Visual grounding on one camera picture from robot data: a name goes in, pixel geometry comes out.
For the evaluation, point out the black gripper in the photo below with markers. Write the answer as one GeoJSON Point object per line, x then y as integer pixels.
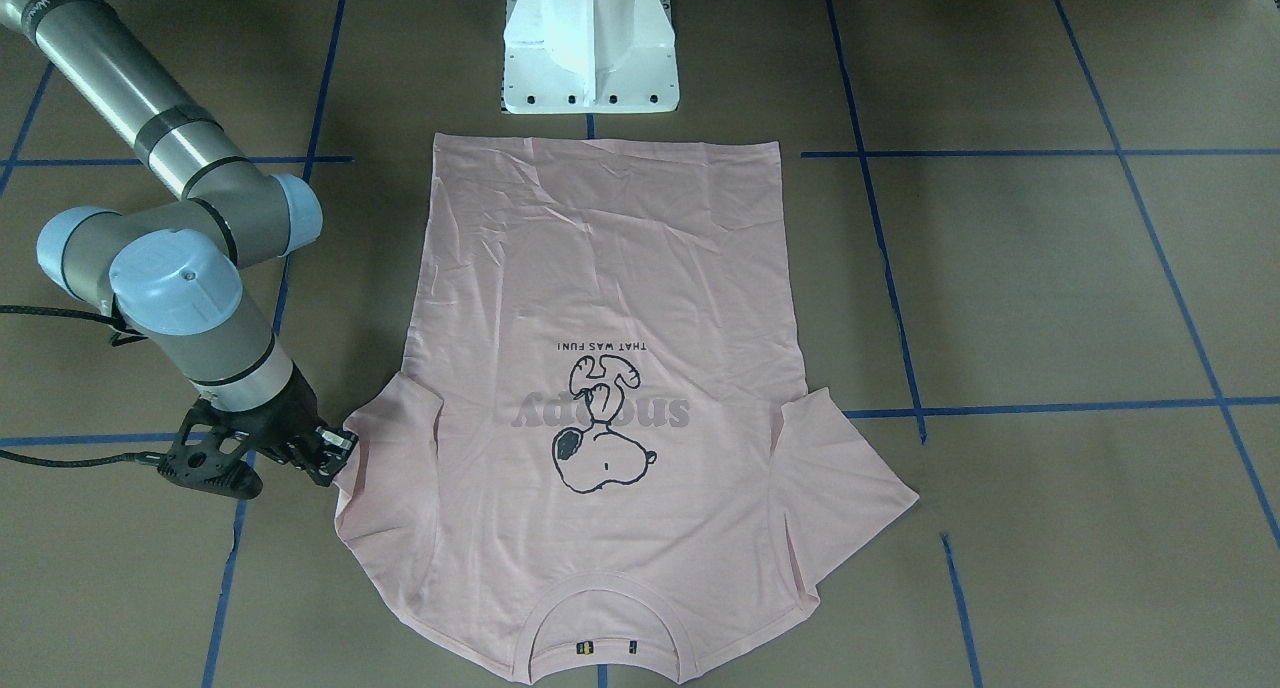
{"type": "Point", "coordinates": [284, 421]}

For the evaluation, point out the pink Snoopy t-shirt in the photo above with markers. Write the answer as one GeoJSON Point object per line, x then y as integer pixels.
{"type": "Point", "coordinates": [600, 445]}

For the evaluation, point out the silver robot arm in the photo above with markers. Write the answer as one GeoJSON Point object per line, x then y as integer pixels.
{"type": "Point", "coordinates": [156, 187]}

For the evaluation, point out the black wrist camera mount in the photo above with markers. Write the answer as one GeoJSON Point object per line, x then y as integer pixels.
{"type": "Point", "coordinates": [206, 455]}

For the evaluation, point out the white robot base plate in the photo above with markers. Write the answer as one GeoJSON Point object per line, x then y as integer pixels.
{"type": "Point", "coordinates": [589, 56]}

